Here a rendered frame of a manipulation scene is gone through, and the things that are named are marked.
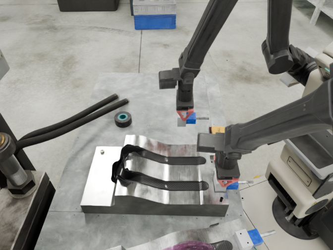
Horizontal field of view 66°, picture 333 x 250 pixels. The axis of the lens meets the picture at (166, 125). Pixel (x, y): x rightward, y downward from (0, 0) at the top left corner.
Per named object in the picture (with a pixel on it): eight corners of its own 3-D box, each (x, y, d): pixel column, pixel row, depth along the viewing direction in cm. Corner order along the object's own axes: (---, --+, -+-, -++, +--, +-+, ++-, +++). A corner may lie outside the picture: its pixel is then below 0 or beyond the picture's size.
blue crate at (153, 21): (174, 18, 402) (174, 3, 387) (175, 30, 373) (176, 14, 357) (135, 18, 400) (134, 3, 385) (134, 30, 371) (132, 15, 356)
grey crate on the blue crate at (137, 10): (174, 4, 387) (174, -7, 376) (176, 15, 358) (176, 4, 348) (134, 4, 385) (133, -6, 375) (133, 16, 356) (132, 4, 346)
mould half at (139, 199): (216, 157, 108) (221, 136, 99) (224, 217, 90) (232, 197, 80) (99, 155, 109) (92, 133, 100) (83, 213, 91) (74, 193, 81)
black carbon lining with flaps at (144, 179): (205, 158, 99) (207, 143, 93) (208, 196, 88) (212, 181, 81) (116, 156, 100) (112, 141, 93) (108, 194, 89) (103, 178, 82)
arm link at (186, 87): (195, 76, 88) (193, 67, 92) (175, 77, 88) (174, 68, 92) (194, 92, 93) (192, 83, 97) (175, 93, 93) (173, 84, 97)
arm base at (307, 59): (322, 64, 85) (297, 47, 92) (313, 55, 79) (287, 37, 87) (302, 85, 88) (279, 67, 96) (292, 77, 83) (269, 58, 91)
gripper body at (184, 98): (176, 109, 96) (176, 94, 91) (176, 93, 103) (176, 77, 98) (194, 109, 96) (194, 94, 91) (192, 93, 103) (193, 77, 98)
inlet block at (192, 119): (207, 118, 109) (209, 109, 106) (208, 127, 106) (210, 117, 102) (177, 118, 110) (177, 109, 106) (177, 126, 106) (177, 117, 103)
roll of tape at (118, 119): (134, 124, 122) (133, 119, 120) (118, 130, 120) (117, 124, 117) (128, 114, 127) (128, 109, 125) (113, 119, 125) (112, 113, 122)
